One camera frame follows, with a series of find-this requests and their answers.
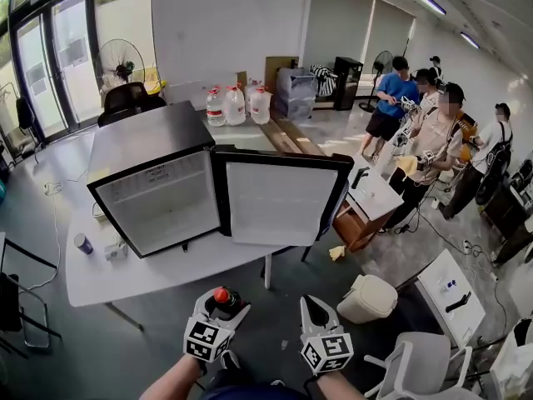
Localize brown cardboard sheet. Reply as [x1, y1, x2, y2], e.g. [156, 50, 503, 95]
[264, 55, 300, 96]

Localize black office chair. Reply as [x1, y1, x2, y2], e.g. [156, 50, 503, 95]
[97, 82, 168, 128]

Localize white plastic chair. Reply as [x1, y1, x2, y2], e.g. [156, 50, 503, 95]
[363, 331, 475, 400]

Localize black standing fan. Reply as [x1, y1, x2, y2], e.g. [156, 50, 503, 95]
[358, 50, 396, 113]

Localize black mini fridge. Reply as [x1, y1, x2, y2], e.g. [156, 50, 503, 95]
[86, 100, 356, 260]

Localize black open cabinet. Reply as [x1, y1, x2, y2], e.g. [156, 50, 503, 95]
[333, 56, 365, 113]

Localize wooden planks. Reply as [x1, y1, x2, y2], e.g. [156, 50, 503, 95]
[259, 116, 326, 158]

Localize person's left forearm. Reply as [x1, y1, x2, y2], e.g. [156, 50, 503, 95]
[139, 352, 202, 400]

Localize black metal folding chair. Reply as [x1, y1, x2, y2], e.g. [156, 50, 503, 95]
[0, 231, 64, 357]

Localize dark drink bottle red cap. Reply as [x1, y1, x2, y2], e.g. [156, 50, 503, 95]
[206, 286, 245, 321]

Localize blue drink can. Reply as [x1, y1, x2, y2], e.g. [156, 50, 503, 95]
[73, 232, 94, 255]

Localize grey roller blinds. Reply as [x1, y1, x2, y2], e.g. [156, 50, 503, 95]
[301, 0, 417, 78]

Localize striped black white cloth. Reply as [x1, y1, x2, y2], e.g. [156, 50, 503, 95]
[309, 63, 339, 96]

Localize glass double door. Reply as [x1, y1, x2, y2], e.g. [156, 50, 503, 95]
[7, 0, 103, 144]

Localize wooden cabinet with white sink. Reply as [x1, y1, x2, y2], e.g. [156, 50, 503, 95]
[331, 153, 406, 253]

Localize person's dark blue clothing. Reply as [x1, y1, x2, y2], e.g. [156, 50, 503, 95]
[199, 379, 311, 400]

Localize cream lidded trash bin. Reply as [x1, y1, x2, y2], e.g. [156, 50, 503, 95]
[336, 273, 399, 325]

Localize clear water jug red label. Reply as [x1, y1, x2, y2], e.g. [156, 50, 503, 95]
[205, 85, 227, 128]

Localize black faucet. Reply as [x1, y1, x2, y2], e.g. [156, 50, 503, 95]
[445, 291, 473, 313]
[350, 166, 371, 191]

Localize plastic wrapped storage boxes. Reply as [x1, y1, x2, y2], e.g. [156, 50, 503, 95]
[275, 66, 318, 121]

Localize white cable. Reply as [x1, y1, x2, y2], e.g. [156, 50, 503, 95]
[16, 180, 64, 293]

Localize white plastic bag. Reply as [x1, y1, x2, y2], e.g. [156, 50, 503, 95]
[488, 317, 533, 400]

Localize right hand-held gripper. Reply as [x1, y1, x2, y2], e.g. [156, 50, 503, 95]
[299, 294, 356, 377]

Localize black floor fan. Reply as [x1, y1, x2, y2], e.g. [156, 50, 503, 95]
[94, 38, 147, 86]

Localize white sink counter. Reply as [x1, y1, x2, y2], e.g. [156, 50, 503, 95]
[415, 247, 487, 348]

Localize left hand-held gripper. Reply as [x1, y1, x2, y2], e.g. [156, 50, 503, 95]
[182, 287, 252, 364]

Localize person's right forearm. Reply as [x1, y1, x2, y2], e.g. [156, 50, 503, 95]
[314, 367, 368, 400]

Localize small white box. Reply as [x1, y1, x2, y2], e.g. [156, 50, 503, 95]
[103, 242, 128, 263]

